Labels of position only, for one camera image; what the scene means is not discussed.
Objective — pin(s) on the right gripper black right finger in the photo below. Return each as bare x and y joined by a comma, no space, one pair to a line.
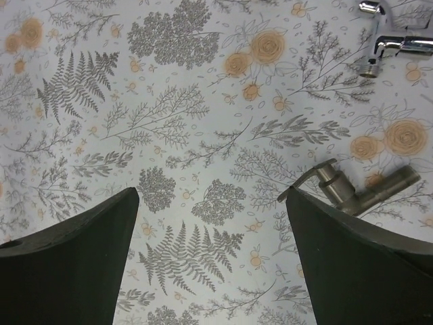
357,272

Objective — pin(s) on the brushed steel faucet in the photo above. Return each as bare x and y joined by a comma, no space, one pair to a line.
343,195

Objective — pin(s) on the floral patterned table mat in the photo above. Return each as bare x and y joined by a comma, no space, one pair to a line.
211,109

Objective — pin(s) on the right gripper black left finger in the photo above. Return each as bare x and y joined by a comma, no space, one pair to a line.
71,272

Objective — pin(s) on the chrome faucet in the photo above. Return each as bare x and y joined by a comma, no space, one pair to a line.
389,39

